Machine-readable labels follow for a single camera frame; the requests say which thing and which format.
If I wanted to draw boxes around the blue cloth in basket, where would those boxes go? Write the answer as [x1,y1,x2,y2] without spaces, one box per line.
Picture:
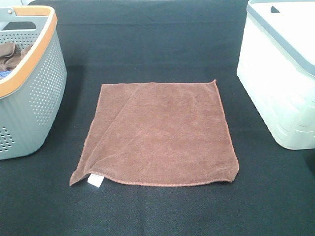
[0,70,12,80]

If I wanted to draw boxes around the brown towels in basket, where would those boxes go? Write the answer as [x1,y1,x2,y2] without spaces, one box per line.
[0,42,32,71]

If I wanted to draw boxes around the white storage box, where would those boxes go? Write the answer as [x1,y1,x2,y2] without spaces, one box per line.
[237,0,315,150]

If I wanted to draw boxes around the brown microfibre towel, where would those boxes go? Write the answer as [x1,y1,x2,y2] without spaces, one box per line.
[69,81,239,187]

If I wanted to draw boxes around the grey perforated laundry basket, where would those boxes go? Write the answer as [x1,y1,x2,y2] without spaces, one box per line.
[0,5,67,160]

